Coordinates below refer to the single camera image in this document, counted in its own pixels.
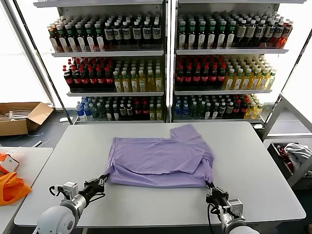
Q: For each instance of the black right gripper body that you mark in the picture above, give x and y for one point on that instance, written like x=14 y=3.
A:
x=218 y=196

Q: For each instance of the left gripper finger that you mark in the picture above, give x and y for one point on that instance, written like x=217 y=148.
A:
x=103 y=178
x=104 y=182

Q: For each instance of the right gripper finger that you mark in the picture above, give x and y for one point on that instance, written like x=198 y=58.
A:
x=212 y=185
x=208 y=186

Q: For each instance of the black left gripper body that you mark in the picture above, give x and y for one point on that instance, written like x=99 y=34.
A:
x=91 y=189

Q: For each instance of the purple T-shirt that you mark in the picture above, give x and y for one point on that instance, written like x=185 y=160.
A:
x=158 y=158

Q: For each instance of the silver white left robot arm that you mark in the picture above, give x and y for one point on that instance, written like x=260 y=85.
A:
x=63 y=214

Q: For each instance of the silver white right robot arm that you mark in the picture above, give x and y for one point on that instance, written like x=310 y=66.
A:
x=234 y=224

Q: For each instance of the dark drink bottle white cap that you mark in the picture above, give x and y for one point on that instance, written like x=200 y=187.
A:
x=129 y=112
x=122 y=112
x=222 y=111
x=229 y=111
x=115 y=113

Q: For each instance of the blue water bottle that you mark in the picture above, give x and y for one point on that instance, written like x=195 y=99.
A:
x=185 y=112
x=178 y=112
x=79 y=112
x=87 y=111

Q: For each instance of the grey strip piece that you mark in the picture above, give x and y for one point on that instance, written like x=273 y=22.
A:
x=37 y=143

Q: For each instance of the small white flat object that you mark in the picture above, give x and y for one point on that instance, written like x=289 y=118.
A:
x=64 y=120
x=258 y=126

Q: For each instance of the black storage crate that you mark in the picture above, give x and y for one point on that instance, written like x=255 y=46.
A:
x=280 y=161

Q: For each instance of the cola bottle red cap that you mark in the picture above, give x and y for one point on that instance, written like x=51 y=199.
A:
x=221 y=77
x=196 y=77
x=68 y=79
x=237 y=110
x=92 y=79
x=188 y=77
x=76 y=79
x=137 y=111
x=145 y=111
x=180 y=77
x=101 y=79
x=84 y=79
x=244 y=110
x=109 y=79
x=205 y=77
x=213 y=77

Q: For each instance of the red garment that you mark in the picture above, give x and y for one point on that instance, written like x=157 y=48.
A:
x=290 y=165

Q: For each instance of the orange cloth bag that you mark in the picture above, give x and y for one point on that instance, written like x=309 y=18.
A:
x=12 y=190

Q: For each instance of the small white orange box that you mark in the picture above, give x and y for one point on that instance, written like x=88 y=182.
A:
x=11 y=163

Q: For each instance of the white crumpled garment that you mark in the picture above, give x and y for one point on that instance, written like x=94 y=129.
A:
x=297 y=152

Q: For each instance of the open cardboard box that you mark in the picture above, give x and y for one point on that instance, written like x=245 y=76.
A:
x=14 y=126

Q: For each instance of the white packing pieces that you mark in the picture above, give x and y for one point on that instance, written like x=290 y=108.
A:
x=17 y=114

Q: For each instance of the grey shelving unit six-cola row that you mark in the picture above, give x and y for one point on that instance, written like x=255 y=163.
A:
x=109 y=53

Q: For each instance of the grey shelving unit red-drink bottle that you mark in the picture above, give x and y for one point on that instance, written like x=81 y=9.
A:
x=231 y=51

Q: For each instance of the dark bottle white-green label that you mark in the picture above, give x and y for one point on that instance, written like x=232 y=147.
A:
x=62 y=41
x=99 y=40
x=71 y=41
x=201 y=36
x=182 y=36
x=80 y=41
x=191 y=36
x=90 y=41
x=221 y=36
x=231 y=36
x=211 y=36

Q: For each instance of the dark bottle blue-white label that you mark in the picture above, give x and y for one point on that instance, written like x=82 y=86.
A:
x=126 y=34
x=156 y=33
x=136 y=33
x=109 y=34
x=146 y=33
x=118 y=34

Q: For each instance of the amber tea bottle white label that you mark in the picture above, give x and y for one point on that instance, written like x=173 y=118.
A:
x=54 y=41

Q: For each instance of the black slanted metal pole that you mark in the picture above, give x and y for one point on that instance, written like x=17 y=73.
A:
x=36 y=47

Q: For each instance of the dark bottle beige label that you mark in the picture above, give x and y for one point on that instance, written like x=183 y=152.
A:
x=241 y=33
x=250 y=33

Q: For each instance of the dark bottle grey-blue label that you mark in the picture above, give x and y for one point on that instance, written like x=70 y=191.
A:
x=260 y=33
x=278 y=33
x=269 y=33

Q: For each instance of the red drink bottle white cap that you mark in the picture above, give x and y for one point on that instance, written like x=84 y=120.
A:
x=287 y=34

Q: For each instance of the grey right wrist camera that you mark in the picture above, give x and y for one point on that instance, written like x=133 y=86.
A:
x=236 y=207

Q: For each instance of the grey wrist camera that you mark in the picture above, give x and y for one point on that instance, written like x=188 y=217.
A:
x=236 y=207
x=70 y=188

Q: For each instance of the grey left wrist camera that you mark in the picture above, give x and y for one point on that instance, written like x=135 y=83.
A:
x=70 y=188

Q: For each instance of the grey metal cart frame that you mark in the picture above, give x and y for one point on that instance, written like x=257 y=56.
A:
x=274 y=117

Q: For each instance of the grey window frame post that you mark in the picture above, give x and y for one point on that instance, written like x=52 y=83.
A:
x=29 y=53

